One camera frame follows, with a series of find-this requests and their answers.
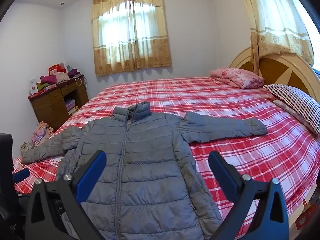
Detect wooden bed headboard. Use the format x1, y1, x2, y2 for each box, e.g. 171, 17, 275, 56
229, 47, 320, 99

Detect pink floral folded quilt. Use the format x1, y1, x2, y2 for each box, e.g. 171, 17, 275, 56
209, 67, 265, 89

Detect pale floral pillow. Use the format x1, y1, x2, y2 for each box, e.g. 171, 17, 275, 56
272, 99, 318, 133

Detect white printed box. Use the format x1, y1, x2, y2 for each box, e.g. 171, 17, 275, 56
28, 78, 38, 95

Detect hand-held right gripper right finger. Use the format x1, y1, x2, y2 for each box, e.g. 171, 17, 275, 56
208, 151, 290, 240

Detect grey puffer jacket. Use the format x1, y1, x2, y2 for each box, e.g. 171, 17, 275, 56
21, 101, 268, 240

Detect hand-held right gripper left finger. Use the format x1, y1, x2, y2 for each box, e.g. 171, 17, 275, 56
24, 150, 107, 240

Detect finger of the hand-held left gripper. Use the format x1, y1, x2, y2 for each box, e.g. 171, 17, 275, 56
13, 169, 30, 183

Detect beige floral window curtain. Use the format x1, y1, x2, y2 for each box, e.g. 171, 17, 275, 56
237, 0, 315, 75
91, 0, 172, 77

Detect striped pillow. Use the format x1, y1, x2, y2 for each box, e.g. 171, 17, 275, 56
264, 84, 320, 134

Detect brown wooden desk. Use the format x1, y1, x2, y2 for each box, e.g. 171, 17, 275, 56
28, 74, 89, 132

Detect floral cloth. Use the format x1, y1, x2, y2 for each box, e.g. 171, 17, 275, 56
20, 142, 34, 157

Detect bed with red plaid sheet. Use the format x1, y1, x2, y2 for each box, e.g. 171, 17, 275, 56
11, 76, 320, 220

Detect red cardboard box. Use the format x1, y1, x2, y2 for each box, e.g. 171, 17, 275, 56
295, 202, 318, 230

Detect stack of purple items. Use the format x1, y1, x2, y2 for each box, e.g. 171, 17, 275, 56
65, 99, 77, 115

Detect red gift box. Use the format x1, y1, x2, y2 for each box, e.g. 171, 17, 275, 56
48, 64, 67, 75

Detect pink clothes pile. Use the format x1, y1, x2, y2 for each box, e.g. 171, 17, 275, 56
31, 121, 54, 147

